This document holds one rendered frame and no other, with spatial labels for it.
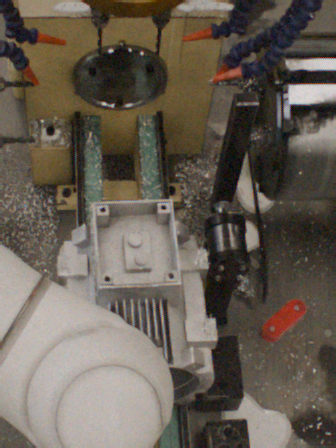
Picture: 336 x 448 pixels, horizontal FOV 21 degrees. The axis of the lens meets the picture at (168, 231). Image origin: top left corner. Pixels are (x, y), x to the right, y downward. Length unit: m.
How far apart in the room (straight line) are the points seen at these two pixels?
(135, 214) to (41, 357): 0.56
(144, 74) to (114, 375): 0.88
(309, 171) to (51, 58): 0.42
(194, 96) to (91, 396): 0.95
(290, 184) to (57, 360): 0.75
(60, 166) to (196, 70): 0.28
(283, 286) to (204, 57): 0.39
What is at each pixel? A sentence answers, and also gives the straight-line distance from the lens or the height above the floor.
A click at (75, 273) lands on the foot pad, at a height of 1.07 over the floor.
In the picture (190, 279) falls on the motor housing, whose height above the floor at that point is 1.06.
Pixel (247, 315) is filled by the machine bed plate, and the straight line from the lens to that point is 1.47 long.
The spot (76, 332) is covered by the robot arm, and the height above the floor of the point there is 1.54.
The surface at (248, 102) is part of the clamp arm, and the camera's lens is 1.12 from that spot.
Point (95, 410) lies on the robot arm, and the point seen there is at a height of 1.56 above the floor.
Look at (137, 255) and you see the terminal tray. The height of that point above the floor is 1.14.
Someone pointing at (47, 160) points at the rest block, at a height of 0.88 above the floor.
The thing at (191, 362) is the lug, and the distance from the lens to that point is 1.11.
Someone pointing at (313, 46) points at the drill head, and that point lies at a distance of 1.31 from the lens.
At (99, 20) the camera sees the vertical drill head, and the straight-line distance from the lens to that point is 1.16.
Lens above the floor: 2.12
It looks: 60 degrees down
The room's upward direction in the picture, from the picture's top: 9 degrees clockwise
